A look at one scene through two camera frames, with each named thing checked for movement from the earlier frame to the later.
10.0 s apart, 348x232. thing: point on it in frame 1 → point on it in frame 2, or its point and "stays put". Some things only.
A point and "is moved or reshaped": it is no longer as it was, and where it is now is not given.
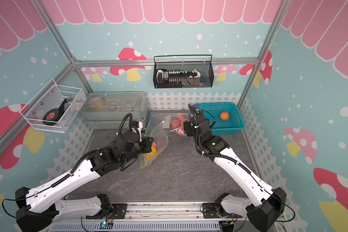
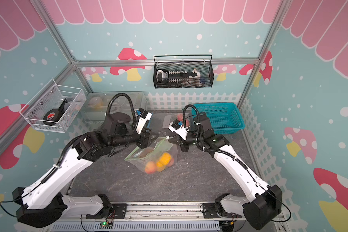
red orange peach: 224,115 → 150,167
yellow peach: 154,150 → 160,166
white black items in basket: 176,78 stays put
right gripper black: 188,127 → 184,148
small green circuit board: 106,225 stays put
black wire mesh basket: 185,71 stays put
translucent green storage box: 107,109 stays put
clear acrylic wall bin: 54,108 stays put
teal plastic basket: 224,118 stays put
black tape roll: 51,116 stays put
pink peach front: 160,146 is moved or reshaped
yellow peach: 149,156 → 165,158
